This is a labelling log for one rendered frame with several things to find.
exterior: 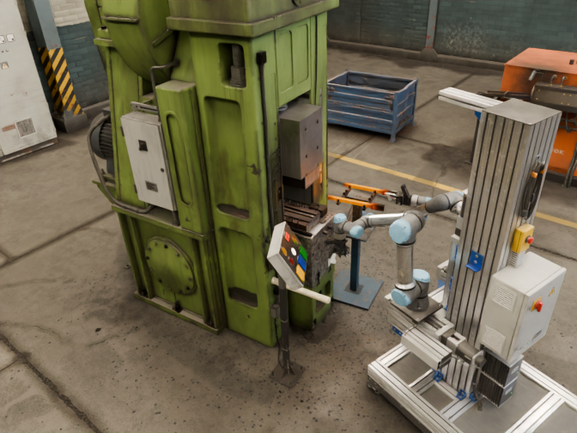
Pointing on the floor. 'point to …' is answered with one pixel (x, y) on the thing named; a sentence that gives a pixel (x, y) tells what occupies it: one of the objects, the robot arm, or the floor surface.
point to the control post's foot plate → (288, 374)
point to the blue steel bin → (372, 101)
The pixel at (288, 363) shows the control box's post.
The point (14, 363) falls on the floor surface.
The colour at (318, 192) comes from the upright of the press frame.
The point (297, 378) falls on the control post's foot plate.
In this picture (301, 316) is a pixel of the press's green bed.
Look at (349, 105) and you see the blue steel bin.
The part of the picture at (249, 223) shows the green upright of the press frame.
